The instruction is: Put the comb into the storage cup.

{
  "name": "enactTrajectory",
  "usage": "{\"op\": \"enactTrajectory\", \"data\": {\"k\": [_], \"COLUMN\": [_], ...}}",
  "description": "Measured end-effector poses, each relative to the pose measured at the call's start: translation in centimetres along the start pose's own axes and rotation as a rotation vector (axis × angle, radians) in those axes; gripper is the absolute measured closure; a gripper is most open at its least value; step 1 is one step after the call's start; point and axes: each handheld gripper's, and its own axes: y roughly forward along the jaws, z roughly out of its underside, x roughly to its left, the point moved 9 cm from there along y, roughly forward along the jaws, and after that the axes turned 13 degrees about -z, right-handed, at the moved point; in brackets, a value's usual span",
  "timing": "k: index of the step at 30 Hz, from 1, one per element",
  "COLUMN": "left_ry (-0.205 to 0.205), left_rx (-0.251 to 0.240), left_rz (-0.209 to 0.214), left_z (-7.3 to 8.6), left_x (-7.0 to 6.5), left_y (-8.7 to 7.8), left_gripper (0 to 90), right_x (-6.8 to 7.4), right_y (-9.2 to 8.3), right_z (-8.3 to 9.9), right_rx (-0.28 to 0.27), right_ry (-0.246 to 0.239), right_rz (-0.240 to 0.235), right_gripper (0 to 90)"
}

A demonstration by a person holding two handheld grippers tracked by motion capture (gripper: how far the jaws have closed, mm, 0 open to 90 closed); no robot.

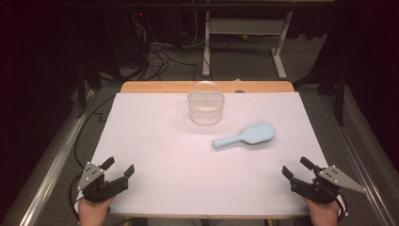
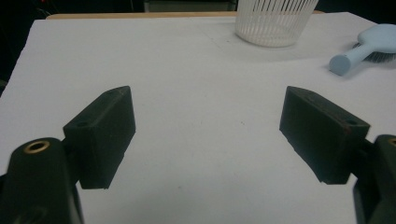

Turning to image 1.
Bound black metal stand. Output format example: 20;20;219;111
74;62;104;120
293;60;350;127

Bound tangle of black floor cables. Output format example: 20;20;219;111
130;12;199;81

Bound white plastic mesh basket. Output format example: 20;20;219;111
187;80;226;125

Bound wooden table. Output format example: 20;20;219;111
120;80;295;94

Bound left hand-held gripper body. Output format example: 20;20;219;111
77;161;130;203

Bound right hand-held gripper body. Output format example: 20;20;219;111
290;164;367;205

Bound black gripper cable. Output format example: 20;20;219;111
335;191;348;222
68;175;83;220

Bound person's right hand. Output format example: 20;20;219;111
302;197;342;226

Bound light blue hairbrush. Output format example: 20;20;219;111
213;122;277;150

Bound white metal desk frame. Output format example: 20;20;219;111
201;10;295;80

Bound person's left hand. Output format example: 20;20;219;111
77;197;116;226

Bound metal floor rail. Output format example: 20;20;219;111
318;93;397;226
18;89;96;226

